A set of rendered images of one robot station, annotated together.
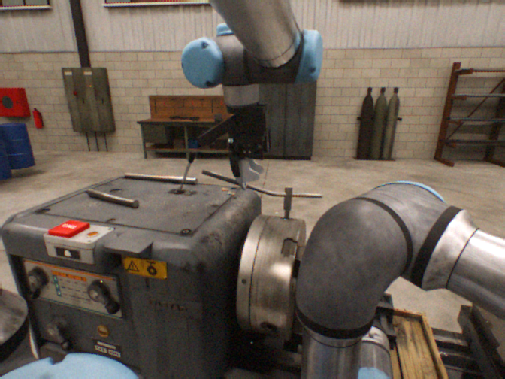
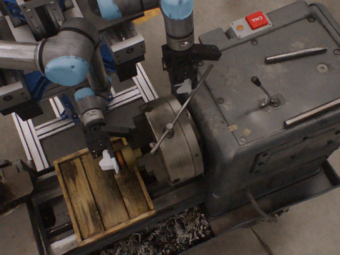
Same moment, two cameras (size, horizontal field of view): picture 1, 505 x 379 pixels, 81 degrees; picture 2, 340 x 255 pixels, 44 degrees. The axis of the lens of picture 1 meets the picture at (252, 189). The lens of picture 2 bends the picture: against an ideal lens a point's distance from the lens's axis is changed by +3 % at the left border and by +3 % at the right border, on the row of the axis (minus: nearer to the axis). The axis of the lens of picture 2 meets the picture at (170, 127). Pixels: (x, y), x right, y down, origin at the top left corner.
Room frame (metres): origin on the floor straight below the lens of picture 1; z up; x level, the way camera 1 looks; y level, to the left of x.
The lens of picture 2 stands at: (1.19, -0.42, 2.42)
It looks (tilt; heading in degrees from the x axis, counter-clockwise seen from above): 64 degrees down; 144
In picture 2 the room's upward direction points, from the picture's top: 5 degrees counter-clockwise
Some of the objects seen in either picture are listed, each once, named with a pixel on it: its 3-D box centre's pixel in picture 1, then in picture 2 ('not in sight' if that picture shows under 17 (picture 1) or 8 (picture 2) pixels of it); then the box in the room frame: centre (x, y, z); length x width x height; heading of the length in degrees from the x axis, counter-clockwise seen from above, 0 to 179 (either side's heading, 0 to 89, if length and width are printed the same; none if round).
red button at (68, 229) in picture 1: (70, 230); (256, 20); (0.61, 0.42, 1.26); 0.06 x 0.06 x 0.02; 73
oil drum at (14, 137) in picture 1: (13, 146); not in sight; (6.12, 5.00, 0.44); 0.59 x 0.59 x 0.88
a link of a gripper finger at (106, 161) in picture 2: not in sight; (108, 162); (0.63, -0.29, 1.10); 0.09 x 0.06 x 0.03; 162
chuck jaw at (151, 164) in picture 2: not in sight; (157, 169); (0.76, -0.17, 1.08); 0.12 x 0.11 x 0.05; 163
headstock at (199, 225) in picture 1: (151, 260); (262, 99); (0.79, 0.31, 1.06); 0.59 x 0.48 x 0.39; 73
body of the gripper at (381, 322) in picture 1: (370, 318); (98, 138); (0.53, -0.26, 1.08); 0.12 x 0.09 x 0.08; 162
